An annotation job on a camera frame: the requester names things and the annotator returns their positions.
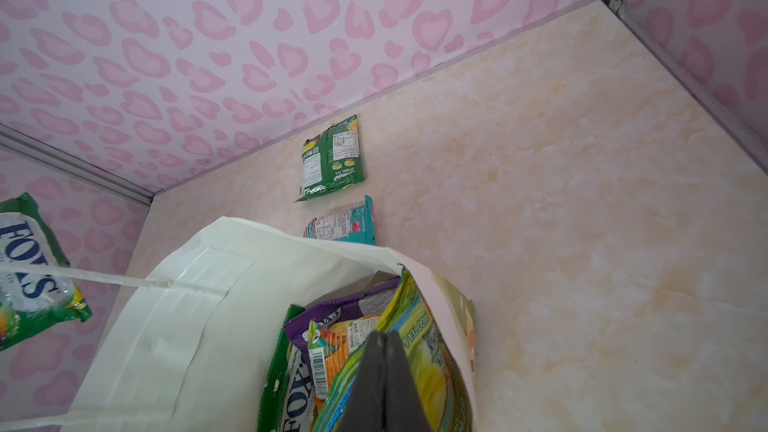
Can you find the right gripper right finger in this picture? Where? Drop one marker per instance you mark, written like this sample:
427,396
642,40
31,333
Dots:
403,410

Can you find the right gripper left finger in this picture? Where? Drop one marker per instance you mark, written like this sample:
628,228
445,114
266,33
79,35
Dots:
364,408

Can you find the orange Fox's fruit bag bottom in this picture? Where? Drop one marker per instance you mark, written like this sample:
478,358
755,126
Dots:
329,348

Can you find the green yellow Fox's bag front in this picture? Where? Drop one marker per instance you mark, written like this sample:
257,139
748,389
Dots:
288,397

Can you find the purple Fox's berries bag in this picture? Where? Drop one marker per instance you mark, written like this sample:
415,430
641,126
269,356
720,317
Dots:
365,297

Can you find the teal white snack bag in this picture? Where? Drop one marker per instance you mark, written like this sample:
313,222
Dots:
352,223

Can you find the white paper bag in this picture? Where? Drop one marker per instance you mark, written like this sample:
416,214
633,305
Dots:
190,350

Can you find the green white snack bag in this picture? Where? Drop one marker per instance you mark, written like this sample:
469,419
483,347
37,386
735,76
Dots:
332,160

